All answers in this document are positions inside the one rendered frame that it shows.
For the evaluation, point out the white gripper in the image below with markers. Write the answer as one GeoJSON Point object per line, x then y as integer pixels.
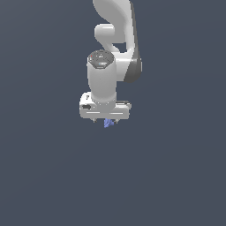
{"type": "Point", "coordinates": [100, 111]}

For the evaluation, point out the small blue object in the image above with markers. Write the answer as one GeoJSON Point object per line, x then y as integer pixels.
{"type": "Point", "coordinates": [108, 123]}

